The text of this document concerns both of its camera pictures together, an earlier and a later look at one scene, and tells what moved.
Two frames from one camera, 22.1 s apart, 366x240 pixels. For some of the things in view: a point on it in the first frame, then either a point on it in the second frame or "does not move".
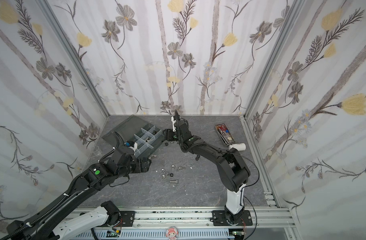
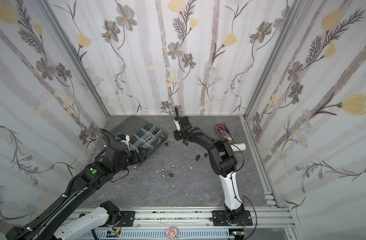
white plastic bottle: [239, 146] does not move
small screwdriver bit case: [225, 134] does not move
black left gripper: [140, 169] -> [137, 160]
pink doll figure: [172, 233] does not move
